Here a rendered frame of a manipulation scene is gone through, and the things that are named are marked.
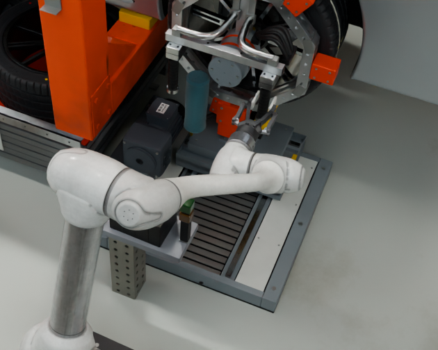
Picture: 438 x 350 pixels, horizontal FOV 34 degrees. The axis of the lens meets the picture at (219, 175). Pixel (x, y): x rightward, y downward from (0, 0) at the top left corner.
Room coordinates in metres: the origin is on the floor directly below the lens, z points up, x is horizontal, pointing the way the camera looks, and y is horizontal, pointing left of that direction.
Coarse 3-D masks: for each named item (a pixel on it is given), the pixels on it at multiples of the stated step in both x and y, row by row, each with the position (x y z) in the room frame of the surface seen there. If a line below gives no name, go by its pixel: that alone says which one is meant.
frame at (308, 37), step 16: (176, 0) 2.13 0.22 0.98; (192, 0) 2.11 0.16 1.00; (272, 0) 2.03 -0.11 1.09; (176, 16) 2.13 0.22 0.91; (288, 16) 2.01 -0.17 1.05; (304, 16) 2.05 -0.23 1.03; (304, 32) 1.99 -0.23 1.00; (304, 48) 1.99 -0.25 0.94; (192, 64) 2.12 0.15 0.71; (304, 64) 1.99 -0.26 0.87; (304, 80) 1.98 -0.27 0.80; (224, 96) 2.07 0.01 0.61; (240, 96) 2.06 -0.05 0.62; (272, 96) 2.02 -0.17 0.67; (288, 96) 1.99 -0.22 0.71
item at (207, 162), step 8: (208, 104) 2.48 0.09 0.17; (296, 136) 2.35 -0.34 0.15; (304, 136) 2.34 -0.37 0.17; (184, 144) 2.20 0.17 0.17; (288, 144) 2.27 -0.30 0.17; (296, 144) 2.27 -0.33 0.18; (304, 144) 2.33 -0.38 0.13; (184, 152) 2.18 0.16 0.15; (192, 152) 2.18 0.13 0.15; (288, 152) 2.25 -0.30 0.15; (296, 152) 2.24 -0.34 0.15; (176, 160) 2.14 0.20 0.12; (184, 160) 2.13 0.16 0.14; (192, 160) 2.12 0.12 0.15; (200, 160) 2.12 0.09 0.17; (208, 160) 2.14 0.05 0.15; (296, 160) 2.21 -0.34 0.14; (192, 168) 2.12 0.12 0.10; (200, 168) 2.11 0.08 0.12; (208, 168) 2.10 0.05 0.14
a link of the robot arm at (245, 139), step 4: (236, 132) 1.61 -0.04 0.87; (240, 132) 1.61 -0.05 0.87; (244, 132) 1.61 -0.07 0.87; (232, 136) 1.60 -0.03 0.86; (236, 136) 1.59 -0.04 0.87; (240, 136) 1.59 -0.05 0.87; (244, 136) 1.59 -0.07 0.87; (248, 136) 1.60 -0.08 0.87; (228, 140) 1.58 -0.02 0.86; (232, 140) 1.57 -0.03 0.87; (236, 140) 1.57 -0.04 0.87; (240, 140) 1.57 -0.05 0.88; (244, 140) 1.58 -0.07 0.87; (248, 140) 1.58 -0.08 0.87; (252, 140) 1.59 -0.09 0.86; (244, 144) 1.56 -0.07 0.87; (248, 144) 1.57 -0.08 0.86; (252, 144) 1.58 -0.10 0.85; (248, 148) 1.56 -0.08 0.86; (252, 148) 1.57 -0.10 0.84
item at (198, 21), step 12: (204, 0) 2.36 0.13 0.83; (192, 12) 2.22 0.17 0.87; (204, 12) 2.21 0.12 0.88; (264, 12) 2.14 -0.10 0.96; (192, 24) 2.23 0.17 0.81; (204, 24) 2.31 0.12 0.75; (216, 24) 2.38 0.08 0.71; (264, 24) 2.14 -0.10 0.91; (264, 48) 2.14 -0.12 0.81; (204, 60) 2.19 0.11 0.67; (300, 60) 2.20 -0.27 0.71; (252, 72) 2.15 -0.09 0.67; (288, 72) 2.11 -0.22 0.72; (240, 84) 2.14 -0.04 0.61; (252, 84) 2.14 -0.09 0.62; (276, 84) 2.11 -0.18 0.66
